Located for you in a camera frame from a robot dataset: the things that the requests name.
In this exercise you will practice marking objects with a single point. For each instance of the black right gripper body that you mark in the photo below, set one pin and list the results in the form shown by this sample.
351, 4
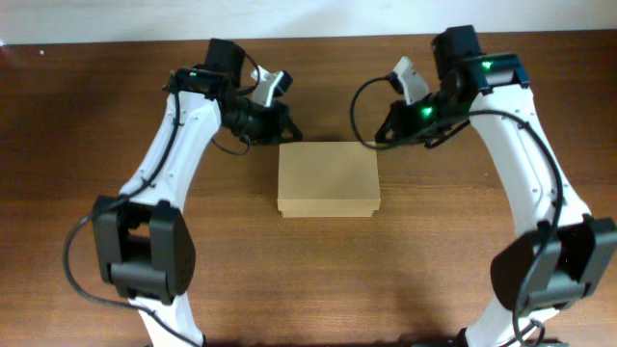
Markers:
398, 121

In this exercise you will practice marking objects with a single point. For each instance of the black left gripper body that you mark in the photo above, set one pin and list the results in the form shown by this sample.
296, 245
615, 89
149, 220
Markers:
278, 121

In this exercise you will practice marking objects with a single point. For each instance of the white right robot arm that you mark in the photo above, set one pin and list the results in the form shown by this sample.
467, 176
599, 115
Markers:
561, 250

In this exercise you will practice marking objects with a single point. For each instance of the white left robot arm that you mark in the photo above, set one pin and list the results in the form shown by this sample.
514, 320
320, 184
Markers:
142, 242

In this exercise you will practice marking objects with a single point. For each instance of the brown cardboard box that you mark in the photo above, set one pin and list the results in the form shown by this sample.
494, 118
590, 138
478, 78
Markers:
328, 180

